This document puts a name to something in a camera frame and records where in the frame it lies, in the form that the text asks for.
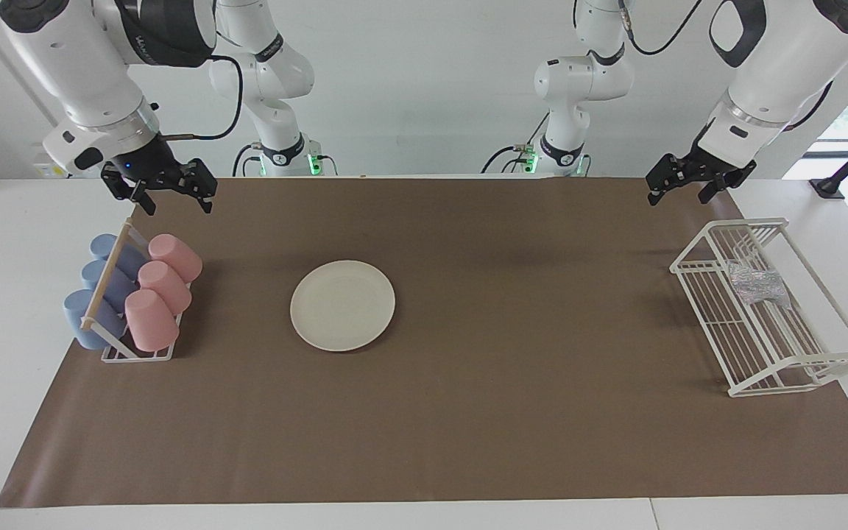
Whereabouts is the blue plastic cup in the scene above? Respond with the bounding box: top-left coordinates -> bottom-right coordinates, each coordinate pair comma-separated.
90,233 -> 146,277
81,259 -> 138,310
63,289 -> 127,350

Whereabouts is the white cup holder rack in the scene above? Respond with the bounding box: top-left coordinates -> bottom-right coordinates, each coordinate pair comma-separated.
80,219 -> 183,363

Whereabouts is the black base cable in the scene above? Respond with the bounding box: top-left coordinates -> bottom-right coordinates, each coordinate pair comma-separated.
232,142 -> 263,177
481,110 -> 550,175

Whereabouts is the black left base cable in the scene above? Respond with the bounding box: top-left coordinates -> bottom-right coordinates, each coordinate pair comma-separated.
481,110 -> 550,175

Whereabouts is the brown table mat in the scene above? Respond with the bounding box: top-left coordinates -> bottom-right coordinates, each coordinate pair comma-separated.
0,177 -> 848,509

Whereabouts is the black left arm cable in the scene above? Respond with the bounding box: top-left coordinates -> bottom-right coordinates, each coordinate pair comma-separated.
619,0 -> 704,57

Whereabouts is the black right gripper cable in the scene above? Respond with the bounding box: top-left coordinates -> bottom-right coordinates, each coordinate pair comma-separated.
159,54 -> 244,141

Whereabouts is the cream round plate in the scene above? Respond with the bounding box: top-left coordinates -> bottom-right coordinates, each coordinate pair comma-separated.
290,260 -> 396,353

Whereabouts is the silver foil packet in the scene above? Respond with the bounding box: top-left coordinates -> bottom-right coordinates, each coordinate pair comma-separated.
727,264 -> 791,308

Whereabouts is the white wire dish rack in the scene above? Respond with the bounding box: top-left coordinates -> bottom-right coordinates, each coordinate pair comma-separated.
670,217 -> 848,398

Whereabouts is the black right base cable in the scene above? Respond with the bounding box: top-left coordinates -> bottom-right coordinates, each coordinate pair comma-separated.
232,142 -> 263,177

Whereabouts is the white wall socket box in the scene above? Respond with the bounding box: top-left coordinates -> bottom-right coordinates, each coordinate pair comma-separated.
32,158 -> 75,179

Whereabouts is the pink plastic cup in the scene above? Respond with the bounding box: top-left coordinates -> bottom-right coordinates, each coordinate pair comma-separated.
137,261 -> 193,316
124,289 -> 180,353
148,233 -> 203,284

